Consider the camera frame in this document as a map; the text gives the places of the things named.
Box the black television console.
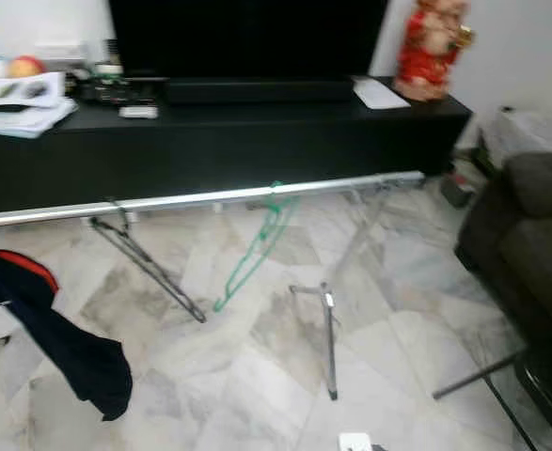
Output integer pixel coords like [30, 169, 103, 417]
[0, 92, 474, 215]

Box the black soundbar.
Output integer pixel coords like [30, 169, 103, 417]
[166, 78, 356, 104]

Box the grey speckled cloth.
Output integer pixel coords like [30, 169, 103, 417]
[478, 108, 552, 170]

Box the black flat television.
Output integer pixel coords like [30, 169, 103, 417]
[108, 0, 391, 81]

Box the white paper sheet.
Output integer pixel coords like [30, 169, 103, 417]
[351, 76, 411, 110]

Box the dark brown sofa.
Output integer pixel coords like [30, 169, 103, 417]
[454, 150, 552, 344]

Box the navy shirt with red collar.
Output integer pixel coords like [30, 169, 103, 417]
[0, 246, 134, 422]

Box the silver metal clothes rack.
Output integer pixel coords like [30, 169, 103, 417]
[0, 170, 427, 402]

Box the green plastic hanger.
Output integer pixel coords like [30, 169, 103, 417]
[213, 180, 300, 313]

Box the small white device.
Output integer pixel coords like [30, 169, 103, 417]
[119, 105, 160, 120]

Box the red laughing Buddha statue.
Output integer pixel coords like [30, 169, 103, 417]
[393, 0, 476, 102]

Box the stack of white papers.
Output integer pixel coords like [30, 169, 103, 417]
[0, 71, 79, 139]

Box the white wall socket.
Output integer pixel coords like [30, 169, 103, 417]
[34, 40, 90, 63]

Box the orange ball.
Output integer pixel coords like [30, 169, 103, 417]
[8, 55, 45, 79]

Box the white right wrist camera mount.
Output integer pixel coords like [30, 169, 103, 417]
[339, 432, 375, 451]

